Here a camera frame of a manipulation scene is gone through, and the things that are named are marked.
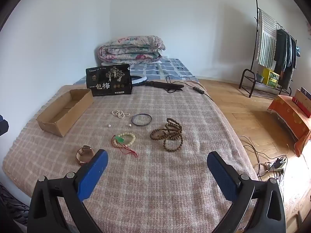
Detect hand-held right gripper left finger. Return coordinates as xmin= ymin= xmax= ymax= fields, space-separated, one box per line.
xmin=27 ymin=149 xmax=108 ymax=233

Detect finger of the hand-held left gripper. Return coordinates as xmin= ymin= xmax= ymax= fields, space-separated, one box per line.
xmin=0 ymin=115 xmax=9 ymax=136

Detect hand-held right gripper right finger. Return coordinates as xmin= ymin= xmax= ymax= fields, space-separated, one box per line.
xmin=206 ymin=151 xmax=286 ymax=233

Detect brown leather watch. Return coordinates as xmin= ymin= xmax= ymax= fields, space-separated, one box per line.
xmin=76 ymin=145 xmax=95 ymax=163

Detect green pendant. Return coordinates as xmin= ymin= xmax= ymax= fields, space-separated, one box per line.
xmin=111 ymin=135 xmax=138 ymax=158

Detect white bead bracelet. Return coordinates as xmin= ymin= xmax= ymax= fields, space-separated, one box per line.
xmin=118 ymin=132 xmax=136 ymax=147

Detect pearl necklace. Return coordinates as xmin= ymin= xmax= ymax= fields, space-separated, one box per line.
xmin=112 ymin=110 xmax=131 ymax=119

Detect purple bangle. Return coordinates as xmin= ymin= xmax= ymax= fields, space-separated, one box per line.
xmin=131 ymin=113 xmax=153 ymax=126

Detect brown wooden bead necklace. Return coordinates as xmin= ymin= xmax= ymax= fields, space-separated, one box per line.
xmin=150 ymin=118 xmax=184 ymax=152

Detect white power strip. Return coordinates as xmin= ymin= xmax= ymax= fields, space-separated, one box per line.
xmin=266 ymin=158 xmax=286 ymax=173

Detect pink plaid blanket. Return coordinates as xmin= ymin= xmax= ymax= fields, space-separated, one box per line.
xmin=2 ymin=79 xmax=258 ymax=233

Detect dark patterned cloth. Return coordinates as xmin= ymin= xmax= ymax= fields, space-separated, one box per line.
xmin=0 ymin=182 xmax=30 ymax=227

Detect orange cloth covered table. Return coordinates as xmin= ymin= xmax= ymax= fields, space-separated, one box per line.
xmin=267 ymin=94 xmax=311 ymax=157

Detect black snack bag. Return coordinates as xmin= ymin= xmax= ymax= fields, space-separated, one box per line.
xmin=86 ymin=64 xmax=133 ymax=97

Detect black metal clothes rack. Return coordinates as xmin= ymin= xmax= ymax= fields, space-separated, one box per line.
xmin=239 ymin=0 xmax=298 ymax=98

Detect red book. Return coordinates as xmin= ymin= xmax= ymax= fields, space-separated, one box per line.
xmin=292 ymin=97 xmax=311 ymax=118

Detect black folded tripod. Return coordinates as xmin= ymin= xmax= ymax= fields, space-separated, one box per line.
xmin=145 ymin=81 xmax=184 ymax=92

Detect yellow box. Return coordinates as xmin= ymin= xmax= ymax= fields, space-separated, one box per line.
xmin=262 ymin=67 xmax=280 ymax=88

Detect blue checked bed sheet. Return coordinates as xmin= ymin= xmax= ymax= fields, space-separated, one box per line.
xmin=73 ymin=58 xmax=199 ymax=85

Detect folded floral quilt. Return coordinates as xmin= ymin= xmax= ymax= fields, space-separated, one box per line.
xmin=98 ymin=36 xmax=166 ymax=65

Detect dark green hanging jacket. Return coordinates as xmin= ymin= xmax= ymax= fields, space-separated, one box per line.
xmin=274 ymin=28 xmax=288 ymax=73

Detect striped towel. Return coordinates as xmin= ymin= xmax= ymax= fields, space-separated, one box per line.
xmin=258 ymin=10 xmax=277 ymax=69

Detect blue denim hanging garment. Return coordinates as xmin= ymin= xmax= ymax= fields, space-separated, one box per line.
xmin=286 ymin=33 xmax=293 ymax=69

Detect black hanging garment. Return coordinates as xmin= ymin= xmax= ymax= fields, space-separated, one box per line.
xmin=291 ymin=39 xmax=297 ymax=70

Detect floor cables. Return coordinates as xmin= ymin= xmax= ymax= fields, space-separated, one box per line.
xmin=239 ymin=136 xmax=289 ymax=182

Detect black cable with switch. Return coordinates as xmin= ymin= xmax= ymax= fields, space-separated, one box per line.
xmin=166 ymin=76 xmax=214 ymax=102

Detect white ring light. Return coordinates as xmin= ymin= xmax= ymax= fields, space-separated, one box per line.
xmin=130 ymin=75 xmax=147 ymax=86

